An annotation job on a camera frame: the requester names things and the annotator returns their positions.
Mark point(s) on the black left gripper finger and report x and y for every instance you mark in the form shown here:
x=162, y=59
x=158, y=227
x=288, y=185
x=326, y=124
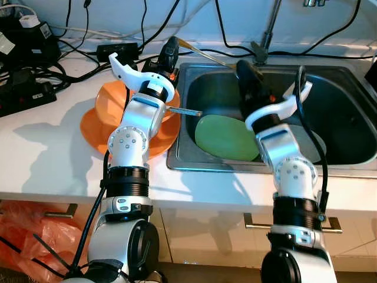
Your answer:
x=171, y=52

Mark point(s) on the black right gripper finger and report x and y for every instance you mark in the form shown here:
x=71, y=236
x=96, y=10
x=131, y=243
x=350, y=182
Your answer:
x=248, y=75

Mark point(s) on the orange plastic bowl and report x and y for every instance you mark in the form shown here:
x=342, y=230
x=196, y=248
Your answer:
x=109, y=100

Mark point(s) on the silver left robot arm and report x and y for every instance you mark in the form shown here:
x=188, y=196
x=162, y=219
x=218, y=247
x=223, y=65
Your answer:
x=132, y=138

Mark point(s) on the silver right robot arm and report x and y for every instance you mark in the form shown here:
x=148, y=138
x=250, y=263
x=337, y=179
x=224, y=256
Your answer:
x=288, y=171

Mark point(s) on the chrome faucet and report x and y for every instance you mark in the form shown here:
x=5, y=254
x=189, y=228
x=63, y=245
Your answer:
x=260, y=53

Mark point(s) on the black power adapter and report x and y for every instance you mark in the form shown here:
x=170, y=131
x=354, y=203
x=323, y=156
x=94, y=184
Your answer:
x=118, y=51

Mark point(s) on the green plate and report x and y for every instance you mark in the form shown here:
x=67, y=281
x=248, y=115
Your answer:
x=224, y=138

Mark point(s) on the grey bowl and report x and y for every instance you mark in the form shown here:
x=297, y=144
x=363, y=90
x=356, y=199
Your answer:
x=320, y=143

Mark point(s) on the stainless steel sink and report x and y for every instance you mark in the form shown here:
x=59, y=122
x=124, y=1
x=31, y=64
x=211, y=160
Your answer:
x=341, y=100

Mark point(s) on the orange plastic plate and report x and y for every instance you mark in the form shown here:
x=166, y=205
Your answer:
x=94, y=132

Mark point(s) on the black charger box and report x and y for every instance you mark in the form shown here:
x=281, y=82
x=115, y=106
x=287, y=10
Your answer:
x=29, y=47

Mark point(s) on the black plug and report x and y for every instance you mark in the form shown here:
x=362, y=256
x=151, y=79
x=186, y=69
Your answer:
x=25, y=81

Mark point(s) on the black power strip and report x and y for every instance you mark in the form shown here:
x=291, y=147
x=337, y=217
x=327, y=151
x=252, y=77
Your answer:
x=26, y=101

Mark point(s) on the white plug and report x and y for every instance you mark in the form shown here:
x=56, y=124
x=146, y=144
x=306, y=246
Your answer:
x=29, y=22

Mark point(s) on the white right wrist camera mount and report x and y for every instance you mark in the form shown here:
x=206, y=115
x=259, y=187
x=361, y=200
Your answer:
x=277, y=112

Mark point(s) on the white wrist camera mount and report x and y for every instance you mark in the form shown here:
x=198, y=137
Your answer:
x=123, y=69
x=277, y=112

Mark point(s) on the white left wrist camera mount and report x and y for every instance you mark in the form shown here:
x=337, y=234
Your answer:
x=123, y=69

